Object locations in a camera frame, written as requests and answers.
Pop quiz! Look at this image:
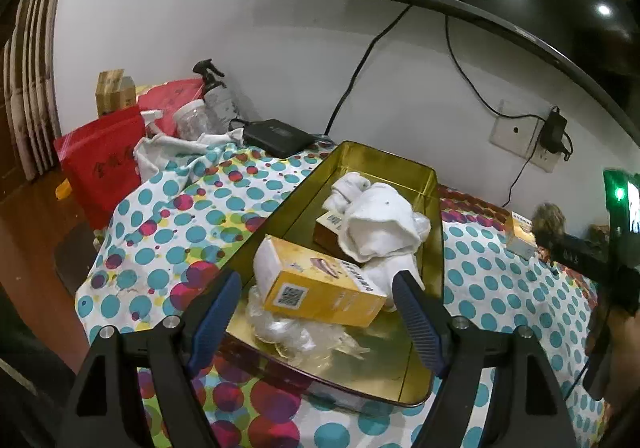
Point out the white cloth bag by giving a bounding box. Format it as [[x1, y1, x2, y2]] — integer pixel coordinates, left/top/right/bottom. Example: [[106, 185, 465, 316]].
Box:
[[134, 127, 244, 183]]

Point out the red paper bag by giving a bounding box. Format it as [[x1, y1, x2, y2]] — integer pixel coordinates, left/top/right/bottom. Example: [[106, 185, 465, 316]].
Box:
[[54, 106, 145, 229]]

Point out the black power cable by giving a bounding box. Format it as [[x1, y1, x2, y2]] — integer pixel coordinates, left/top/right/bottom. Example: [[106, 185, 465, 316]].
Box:
[[501, 147, 539, 209]]

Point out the cardboard box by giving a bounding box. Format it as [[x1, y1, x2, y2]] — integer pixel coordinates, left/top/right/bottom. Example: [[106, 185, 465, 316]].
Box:
[[96, 69, 137, 117]]

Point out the operator right hand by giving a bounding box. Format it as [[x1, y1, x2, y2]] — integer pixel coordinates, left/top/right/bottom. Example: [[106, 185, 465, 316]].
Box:
[[604, 309, 640, 412]]

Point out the clear plastic bag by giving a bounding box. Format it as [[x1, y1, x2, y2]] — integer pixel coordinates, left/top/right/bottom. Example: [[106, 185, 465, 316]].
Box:
[[245, 286, 371, 367]]

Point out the braided rope ball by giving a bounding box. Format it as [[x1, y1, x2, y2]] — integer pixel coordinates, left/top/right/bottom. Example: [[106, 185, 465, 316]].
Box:
[[532, 202, 565, 249]]

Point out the television cable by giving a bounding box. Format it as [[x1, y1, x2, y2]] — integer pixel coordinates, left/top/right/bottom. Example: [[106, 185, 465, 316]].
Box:
[[322, 2, 414, 136]]

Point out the yellow white medicine box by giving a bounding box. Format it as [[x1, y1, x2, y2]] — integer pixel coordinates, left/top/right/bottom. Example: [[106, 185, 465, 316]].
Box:
[[506, 212, 537, 260]]

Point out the white small sock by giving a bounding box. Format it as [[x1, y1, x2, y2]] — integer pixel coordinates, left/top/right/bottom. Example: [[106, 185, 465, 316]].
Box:
[[322, 172, 371, 214]]

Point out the brown bird figurine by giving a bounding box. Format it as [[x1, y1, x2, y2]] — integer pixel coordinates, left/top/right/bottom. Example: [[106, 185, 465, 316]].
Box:
[[587, 224, 610, 245]]

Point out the gold tin box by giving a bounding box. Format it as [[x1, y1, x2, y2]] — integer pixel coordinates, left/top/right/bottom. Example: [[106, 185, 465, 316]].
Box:
[[220, 142, 444, 409]]

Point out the black set top box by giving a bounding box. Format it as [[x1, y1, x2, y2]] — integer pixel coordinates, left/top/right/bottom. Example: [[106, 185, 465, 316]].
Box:
[[243, 119, 316, 158]]

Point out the yellow barcode medicine box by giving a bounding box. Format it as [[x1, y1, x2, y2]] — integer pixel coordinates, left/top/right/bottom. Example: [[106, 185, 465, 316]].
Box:
[[253, 235, 386, 328]]

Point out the black power adapter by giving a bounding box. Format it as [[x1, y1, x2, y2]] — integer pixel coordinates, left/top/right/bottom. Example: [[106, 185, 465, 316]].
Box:
[[538, 106, 574, 161]]

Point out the white wall socket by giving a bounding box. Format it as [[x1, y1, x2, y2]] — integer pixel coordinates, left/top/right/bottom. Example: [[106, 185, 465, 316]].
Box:
[[489, 100, 561, 173]]

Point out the polka dot tablecloth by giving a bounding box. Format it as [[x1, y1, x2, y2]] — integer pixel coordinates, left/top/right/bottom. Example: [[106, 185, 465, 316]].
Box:
[[76, 143, 608, 447]]

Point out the red white small box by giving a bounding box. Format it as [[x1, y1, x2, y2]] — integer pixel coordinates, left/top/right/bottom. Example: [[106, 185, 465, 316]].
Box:
[[312, 211, 359, 265]]

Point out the clear plastic jar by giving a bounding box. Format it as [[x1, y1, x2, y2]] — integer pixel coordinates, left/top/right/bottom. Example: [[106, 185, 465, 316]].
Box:
[[172, 100, 212, 141]]

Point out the curtain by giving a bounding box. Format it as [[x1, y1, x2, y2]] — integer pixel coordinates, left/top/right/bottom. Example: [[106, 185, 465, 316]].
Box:
[[1, 0, 61, 181]]

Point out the black spray bottle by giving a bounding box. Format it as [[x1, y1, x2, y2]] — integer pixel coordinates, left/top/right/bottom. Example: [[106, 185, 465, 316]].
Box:
[[192, 60, 240, 133]]

